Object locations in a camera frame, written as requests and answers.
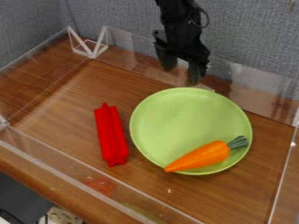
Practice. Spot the clear acrylic corner bracket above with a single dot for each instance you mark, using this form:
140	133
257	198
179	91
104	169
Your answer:
85	47

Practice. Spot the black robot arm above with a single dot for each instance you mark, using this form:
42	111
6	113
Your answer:
183	17

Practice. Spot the clear acrylic enclosure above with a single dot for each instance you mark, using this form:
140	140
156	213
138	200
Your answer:
50	89

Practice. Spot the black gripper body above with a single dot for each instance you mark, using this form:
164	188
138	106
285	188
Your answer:
185	48

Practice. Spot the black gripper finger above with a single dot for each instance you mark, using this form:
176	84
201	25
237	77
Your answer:
196	70
168	60

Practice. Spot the orange toy carrot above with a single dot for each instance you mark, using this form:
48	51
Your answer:
205	155

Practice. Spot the green round plate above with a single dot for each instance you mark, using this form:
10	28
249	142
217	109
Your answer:
179	119

